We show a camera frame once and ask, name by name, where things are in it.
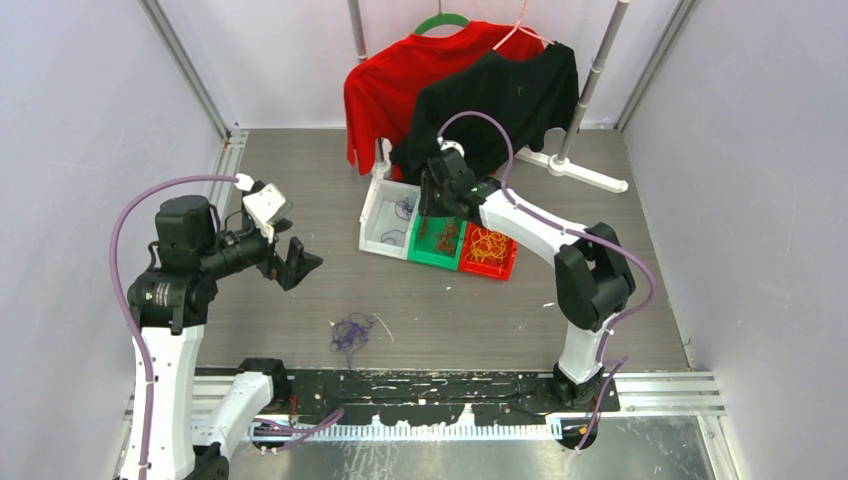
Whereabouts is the red t-shirt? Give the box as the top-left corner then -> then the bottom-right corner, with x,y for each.
343,21 -> 573,185

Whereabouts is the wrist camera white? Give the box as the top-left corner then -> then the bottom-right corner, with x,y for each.
235,173 -> 292,244
437,136 -> 465,157

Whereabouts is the black t-shirt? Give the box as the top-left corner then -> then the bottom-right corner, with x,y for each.
390,43 -> 579,185

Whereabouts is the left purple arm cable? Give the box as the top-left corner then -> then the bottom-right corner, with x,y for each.
109,174 -> 346,480

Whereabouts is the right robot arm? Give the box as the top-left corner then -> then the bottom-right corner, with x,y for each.
419,147 -> 636,411

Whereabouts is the white plastic bin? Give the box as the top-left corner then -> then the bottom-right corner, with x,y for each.
358,178 -> 421,260

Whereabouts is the green plastic bin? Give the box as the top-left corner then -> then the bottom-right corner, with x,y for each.
408,215 -> 466,271

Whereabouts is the yellow cable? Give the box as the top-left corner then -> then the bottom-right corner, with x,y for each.
463,228 -> 513,266

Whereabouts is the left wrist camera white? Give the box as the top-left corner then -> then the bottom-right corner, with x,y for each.
235,173 -> 292,244

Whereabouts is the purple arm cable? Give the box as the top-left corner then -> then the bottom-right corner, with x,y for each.
109,174 -> 346,480
437,110 -> 658,453

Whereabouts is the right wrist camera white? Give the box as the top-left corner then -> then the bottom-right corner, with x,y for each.
437,136 -> 465,157

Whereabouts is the red plastic bin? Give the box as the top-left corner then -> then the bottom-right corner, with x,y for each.
458,223 -> 517,281

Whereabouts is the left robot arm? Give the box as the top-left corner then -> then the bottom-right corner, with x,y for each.
120,185 -> 323,479

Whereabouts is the white clothes rack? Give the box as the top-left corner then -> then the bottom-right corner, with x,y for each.
347,0 -> 631,194

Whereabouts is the green clothes hanger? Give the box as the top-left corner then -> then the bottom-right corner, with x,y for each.
413,0 -> 470,35

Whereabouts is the pink clothes hanger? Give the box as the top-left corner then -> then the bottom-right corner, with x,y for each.
492,0 -> 554,51

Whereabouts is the red cable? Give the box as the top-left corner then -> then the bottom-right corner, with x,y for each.
415,217 -> 465,258

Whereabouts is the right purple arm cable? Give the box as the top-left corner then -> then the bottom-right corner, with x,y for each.
437,110 -> 658,453

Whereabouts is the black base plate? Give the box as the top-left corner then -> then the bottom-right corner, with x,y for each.
262,369 -> 620,427

